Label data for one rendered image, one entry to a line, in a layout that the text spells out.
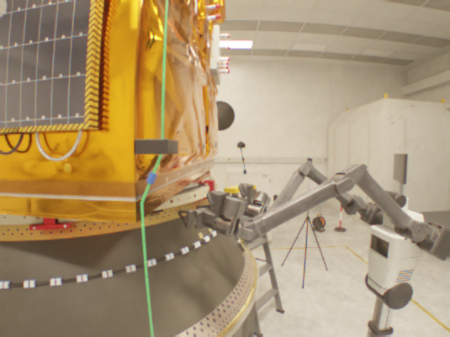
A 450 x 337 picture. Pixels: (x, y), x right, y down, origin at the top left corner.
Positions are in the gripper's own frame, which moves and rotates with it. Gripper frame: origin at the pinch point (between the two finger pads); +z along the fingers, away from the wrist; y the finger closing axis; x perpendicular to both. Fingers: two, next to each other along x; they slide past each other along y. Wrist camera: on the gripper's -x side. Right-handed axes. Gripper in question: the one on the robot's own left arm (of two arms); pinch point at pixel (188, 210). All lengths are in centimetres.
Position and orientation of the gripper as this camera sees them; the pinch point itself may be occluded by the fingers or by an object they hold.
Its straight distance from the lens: 92.1
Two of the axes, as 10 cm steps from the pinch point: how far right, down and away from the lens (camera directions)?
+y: -5.9, 0.5, -8.1
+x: -1.4, 9.8, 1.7
